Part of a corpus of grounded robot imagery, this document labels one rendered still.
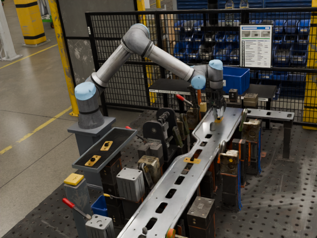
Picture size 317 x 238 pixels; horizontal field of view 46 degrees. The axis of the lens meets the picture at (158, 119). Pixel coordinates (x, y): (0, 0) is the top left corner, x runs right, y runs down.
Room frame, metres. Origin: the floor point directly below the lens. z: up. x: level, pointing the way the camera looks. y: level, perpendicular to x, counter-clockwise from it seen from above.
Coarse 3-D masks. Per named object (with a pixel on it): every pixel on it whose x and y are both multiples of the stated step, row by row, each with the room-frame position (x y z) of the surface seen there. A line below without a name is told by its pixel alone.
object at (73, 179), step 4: (72, 176) 1.32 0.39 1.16; (76, 176) 1.31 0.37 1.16; (80, 176) 1.31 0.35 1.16; (64, 180) 1.29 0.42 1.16; (68, 180) 1.29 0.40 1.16; (72, 180) 1.28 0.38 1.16; (76, 180) 1.28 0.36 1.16; (80, 180) 1.29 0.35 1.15; (72, 184) 1.27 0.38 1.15; (76, 184) 1.27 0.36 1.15
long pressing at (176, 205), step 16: (208, 112) 2.11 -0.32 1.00; (240, 112) 2.06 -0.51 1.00; (208, 128) 1.90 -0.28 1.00; (224, 128) 1.88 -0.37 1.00; (208, 144) 1.72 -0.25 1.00; (176, 160) 1.60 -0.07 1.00; (208, 160) 1.57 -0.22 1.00; (176, 176) 1.46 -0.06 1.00; (192, 176) 1.45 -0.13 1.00; (160, 192) 1.35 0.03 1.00; (176, 192) 1.34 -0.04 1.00; (192, 192) 1.33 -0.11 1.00; (144, 208) 1.25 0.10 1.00; (176, 208) 1.23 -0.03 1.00; (128, 224) 1.16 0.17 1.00; (144, 224) 1.15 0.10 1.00; (160, 224) 1.14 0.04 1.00
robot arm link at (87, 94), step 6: (84, 84) 1.97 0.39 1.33; (90, 84) 1.96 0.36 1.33; (78, 90) 1.91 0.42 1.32; (84, 90) 1.90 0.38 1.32; (90, 90) 1.90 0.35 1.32; (96, 90) 1.97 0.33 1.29; (78, 96) 1.89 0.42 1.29; (84, 96) 1.88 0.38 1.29; (90, 96) 1.89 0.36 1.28; (96, 96) 1.93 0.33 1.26; (78, 102) 1.90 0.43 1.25; (84, 102) 1.88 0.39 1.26; (90, 102) 1.89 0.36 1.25; (96, 102) 1.92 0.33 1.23; (78, 108) 1.91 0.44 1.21; (84, 108) 1.88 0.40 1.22; (90, 108) 1.88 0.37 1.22; (96, 108) 1.91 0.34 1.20
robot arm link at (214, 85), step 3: (210, 81) 1.96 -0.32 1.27; (222, 81) 1.95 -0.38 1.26; (210, 84) 1.96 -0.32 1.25; (213, 84) 1.94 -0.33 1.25; (216, 84) 1.94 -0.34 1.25; (219, 84) 1.94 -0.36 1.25; (222, 84) 1.95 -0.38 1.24; (213, 87) 1.94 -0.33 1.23; (216, 87) 1.94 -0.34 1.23; (219, 87) 1.94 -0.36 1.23
